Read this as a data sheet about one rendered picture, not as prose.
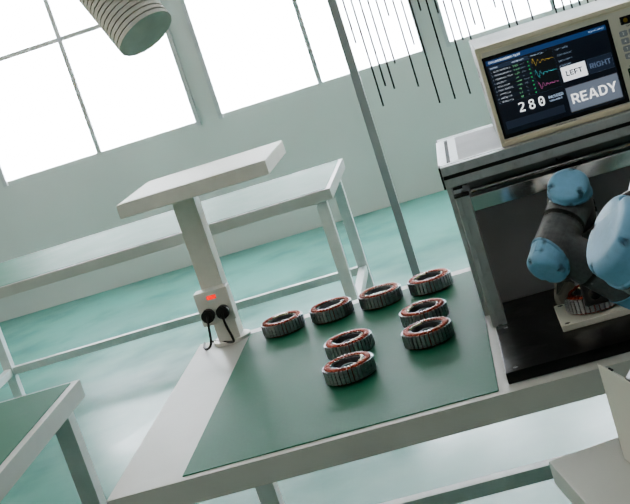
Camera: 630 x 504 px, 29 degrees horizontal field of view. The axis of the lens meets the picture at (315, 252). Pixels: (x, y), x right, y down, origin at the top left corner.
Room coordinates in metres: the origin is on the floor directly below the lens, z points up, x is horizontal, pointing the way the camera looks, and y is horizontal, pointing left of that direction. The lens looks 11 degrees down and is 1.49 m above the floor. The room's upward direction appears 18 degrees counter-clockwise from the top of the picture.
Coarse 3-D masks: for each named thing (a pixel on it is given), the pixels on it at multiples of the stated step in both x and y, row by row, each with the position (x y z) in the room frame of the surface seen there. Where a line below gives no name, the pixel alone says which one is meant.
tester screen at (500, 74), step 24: (528, 48) 2.43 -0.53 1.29; (552, 48) 2.43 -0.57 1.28; (576, 48) 2.42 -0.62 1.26; (600, 48) 2.41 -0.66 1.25; (504, 72) 2.44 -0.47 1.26; (528, 72) 2.44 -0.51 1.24; (552, 72) 2.43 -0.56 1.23; (600, 72) 2.42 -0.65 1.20; (504, 96) 2.45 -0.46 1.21; (528, 96) 2.44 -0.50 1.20; (552, 96) 2.43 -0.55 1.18; (504, 120) 2.45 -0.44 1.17; (552, 120) 2.43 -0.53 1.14
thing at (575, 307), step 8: (576, 288) 2.34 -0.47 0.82; (568, 296) 2.30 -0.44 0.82; (576, 296) 2.29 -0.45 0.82; (568, 304) 2.29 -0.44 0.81; (576, 304) 2.27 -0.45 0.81; (584, 304) 2.26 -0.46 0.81; (600, 304) 2.25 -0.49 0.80; (608, 304) 2.26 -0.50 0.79; (568, 312) 2.30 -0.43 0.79; (576, 312) 2.28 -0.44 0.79; (584, 312) 2.26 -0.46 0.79; (592, 312) 2.26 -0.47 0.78
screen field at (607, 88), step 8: (592, 80) 2.42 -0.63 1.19; (600, 80) 2.42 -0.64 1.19; (608, 80) 2.41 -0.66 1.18; (616, 80) 2.41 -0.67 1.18; (568, 88) 2.43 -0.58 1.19; (576, 88) 2.42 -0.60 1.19; (584, 88) 2.42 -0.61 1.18; (592, 88) 2.42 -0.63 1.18; (600, 88) 2.42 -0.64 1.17; (608, 88) 2.42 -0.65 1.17; (616, 88) 2.41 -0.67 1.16; (568, 96) 2.43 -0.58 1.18; (576, 96) 2.42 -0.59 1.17; (584, 96) 2.42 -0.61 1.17; (592, 96) 2.42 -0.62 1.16; (600, 96) 2.42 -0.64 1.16; (608, 96) 2.42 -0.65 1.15; (616, 96) 2.41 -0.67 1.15; (576, 104) 2.43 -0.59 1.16; (584, 104) 2.42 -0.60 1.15; (592, 104) 2.42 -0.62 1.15
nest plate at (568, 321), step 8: (616, 304) 2.27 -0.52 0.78; (560, 312) 2.34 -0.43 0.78; (600, 312) 2.26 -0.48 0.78; (608, 312) 2.24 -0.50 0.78; (616, 312) 2.23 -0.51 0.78; (624, 312) 2.23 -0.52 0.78; (560, 320) 2.29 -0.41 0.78; (568, 320) 2.27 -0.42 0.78; (576, 320) 2.26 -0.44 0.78; (584, 320) 2.24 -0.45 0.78; (592, 320) 2.24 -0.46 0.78; (600, 320) 2.24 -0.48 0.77; (568, 328) 2.25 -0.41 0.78; (576, 328) 2.24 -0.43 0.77
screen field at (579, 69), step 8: (600, 56) 2.42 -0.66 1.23; (608, 56) 2.41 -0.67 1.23; (576, 64) 2.42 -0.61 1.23; (584, 64) 2.42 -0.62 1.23; (592, 64) 2.42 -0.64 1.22; (600, 64) 2.42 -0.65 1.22; (608, 64) 2.41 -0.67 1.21; (568, 72) 2.43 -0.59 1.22; (576, 72) 2.42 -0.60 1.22; (584, 72) 2.42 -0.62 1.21; (592, 72) 2.42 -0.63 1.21; (568, 80) 2.43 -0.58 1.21
